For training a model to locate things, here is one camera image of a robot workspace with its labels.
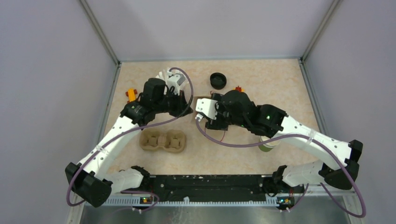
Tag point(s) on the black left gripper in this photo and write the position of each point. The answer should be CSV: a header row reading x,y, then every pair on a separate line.
x,y
182,108

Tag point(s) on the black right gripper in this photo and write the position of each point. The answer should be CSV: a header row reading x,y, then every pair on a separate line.
x,y
217,124

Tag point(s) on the beige pink cake bag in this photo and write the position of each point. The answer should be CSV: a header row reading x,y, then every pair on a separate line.
x,y
203,131

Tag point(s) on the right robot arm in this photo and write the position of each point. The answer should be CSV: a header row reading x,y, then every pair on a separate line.
x,y
336,161

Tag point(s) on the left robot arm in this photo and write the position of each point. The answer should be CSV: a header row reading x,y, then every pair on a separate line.
x,y
158,104

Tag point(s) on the red green toy car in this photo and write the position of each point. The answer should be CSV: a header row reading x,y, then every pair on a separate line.
x,y
239,89

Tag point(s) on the white wrapped straws bundle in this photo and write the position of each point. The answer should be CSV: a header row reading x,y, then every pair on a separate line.
x,y
165,74

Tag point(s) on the brown cardboard cup carrier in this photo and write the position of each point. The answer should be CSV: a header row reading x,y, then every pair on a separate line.
x,y
171,141

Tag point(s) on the orange red toy car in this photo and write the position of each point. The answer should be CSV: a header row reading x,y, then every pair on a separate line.
x,y
131,95

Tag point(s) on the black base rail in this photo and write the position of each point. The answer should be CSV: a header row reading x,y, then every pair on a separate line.
x,y
215,188

